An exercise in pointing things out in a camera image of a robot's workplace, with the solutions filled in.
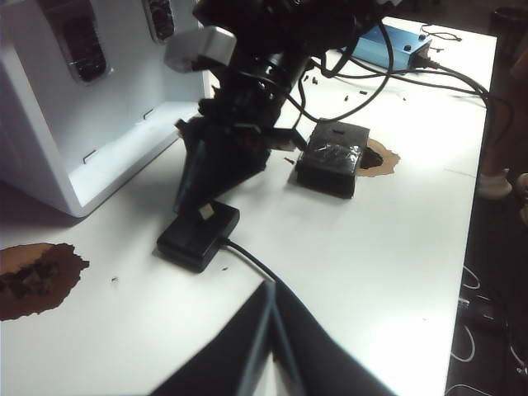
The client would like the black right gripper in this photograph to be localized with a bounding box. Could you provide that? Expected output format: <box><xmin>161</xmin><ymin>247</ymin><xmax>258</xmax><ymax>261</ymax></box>
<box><xmin>172</xmin><ymin>73</ymin><xmax>309</xmax><ymax>215</ymax></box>

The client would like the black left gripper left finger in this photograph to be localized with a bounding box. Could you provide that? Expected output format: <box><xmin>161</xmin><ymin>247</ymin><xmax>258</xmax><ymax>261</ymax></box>
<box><xmin>150</xmin><ymin>281</ymin><xmax>275</xmax><ymax>396</ymax></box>

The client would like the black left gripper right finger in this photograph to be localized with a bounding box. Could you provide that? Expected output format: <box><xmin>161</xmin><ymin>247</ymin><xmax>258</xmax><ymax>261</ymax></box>
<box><xmin>274</xmin><ymin>281</ymin><xmax>397</xmax><ymax>396</ymax></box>

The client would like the black sponge block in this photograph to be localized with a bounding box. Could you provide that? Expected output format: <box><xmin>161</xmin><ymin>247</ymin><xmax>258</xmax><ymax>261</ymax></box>
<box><xmin>295</xmin><ymin>118</ymin><xmax>371</xmax><ymax>200</ymax></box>

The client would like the black USB hub box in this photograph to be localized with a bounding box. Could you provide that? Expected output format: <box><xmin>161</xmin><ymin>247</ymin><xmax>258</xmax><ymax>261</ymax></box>
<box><xmin>156</xmin><ymin>200</ymin><xmax>241</xmax><ymax>273</ymax></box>

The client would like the blue soldering station box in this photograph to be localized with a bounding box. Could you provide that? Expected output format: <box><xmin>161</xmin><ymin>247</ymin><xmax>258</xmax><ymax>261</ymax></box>
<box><xmin>340</xmin><ymin>23</ymin><xmax>434</xmax><ymax>71</ymax></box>

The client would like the brown torn surface patch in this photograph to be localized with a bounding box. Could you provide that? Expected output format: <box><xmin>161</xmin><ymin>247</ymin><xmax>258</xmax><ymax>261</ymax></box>
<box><xmin>356</xmin><ymin>138</ymin><xmax>401</xmax><ymax>178</ymax></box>
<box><xmin>0</xmin><ymin>242</ymin><xmax>91</xmax><ymax>322</ymax></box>

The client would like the white AUX water dispenser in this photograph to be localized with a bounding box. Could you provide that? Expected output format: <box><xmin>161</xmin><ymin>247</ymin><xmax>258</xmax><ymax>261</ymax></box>
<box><xmin>0</xmin><ymin>0</ymin><xmax>215</xmax><ymax>219</ymax></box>

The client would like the person bare leg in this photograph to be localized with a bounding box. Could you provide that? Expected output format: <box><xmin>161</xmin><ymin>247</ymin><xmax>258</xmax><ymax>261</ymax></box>
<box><xmin>477</xmin><ymin>82</ymin><xmax>515</xmax><ymax>200</ymax></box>

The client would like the black USB hub cable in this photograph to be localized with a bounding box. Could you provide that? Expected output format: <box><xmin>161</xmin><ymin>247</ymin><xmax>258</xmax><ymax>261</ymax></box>
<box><xmin>222</xmin><ymin>238</ymin><xmax>277</xmax><ymax>286</ymax></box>

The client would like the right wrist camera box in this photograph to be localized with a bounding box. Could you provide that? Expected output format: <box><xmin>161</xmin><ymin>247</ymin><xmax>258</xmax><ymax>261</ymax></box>
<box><xmin>163</xmin><ymin>25</ymin><xmax>237</xmax><ymax>73</ymax></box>

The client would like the black station power cable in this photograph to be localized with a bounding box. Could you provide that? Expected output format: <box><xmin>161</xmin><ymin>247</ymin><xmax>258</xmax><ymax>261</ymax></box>
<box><xmin>412</xmin><ymin>51</ymin><xmax>515</xmax><ymax>139</ymax></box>

